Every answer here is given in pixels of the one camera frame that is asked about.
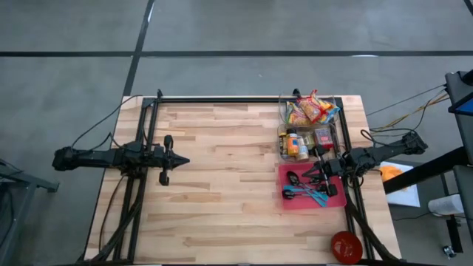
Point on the blue screen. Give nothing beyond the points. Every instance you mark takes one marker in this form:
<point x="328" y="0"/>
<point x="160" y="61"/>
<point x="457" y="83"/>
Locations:
<point x="463" y="107"/>

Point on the black equipment stand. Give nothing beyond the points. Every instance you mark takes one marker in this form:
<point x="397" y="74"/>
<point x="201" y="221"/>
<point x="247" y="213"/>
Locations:
<point x="462" y="88"/>

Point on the black metal rig frame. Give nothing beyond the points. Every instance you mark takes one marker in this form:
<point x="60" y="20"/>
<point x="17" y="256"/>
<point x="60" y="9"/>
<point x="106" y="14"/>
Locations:
<point x="221" y="99"/>

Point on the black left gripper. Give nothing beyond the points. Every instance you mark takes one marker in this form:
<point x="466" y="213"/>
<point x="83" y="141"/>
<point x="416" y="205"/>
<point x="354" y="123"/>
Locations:
<point x="159" y="158"/>

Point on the dark spice glass jar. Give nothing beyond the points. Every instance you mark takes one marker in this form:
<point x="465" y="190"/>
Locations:
<point x="303" y="150"/>

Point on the small yellow lid jar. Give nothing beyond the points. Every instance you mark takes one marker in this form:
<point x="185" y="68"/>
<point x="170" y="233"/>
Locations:
<point x="282" y="142"/>

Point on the blue yellow ramen packet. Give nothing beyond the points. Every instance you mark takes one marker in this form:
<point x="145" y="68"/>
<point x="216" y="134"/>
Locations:
<point x="332" y="112"/>

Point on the pink ramen noodle packet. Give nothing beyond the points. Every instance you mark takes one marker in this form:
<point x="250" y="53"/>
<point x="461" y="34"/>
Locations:
<point x="294" y="117"/>

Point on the orange red ramen packet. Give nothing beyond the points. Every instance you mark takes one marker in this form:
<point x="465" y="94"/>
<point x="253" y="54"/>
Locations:
<point x="311" y="111"/>

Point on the pink plastic tray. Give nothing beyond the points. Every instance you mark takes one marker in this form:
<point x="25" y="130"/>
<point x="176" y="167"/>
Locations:
<point x="334" y="203"/>

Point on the clear plastic bin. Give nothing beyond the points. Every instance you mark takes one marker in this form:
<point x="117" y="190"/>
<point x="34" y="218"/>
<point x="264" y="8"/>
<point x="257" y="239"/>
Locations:
<point x="282" y="111"/>

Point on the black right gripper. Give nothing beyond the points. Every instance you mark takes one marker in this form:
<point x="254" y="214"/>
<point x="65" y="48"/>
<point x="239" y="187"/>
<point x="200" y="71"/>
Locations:
<point x="335" y="167"/>

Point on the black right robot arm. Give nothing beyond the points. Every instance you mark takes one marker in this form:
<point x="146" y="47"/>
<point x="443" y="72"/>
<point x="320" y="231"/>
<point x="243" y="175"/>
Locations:
<point x="384" y="151"/>

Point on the black metal beam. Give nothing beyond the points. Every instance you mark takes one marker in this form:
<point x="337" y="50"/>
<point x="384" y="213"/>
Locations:
<point x="425" y="171"/>

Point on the orange object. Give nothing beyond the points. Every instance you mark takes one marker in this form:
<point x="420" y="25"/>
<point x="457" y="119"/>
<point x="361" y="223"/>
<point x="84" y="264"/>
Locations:
<point x="391" y="173"/>

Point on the caster wheel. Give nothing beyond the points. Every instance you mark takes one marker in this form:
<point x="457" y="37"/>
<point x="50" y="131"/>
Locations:
<point x="449" y="252"/>

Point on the grey metal cart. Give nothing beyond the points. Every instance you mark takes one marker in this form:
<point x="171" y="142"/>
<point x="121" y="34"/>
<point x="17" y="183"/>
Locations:
<point x="9" y="214"/>

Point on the white paper sheet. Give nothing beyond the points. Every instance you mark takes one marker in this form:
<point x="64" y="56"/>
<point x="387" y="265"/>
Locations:
<point x="406" y="192"/>

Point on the red round bowl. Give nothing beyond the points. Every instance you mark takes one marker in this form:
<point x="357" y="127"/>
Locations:
<point x="346" y="247"/>

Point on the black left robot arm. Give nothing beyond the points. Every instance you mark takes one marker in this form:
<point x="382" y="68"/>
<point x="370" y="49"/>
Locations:
<point x="96" y="158"/>

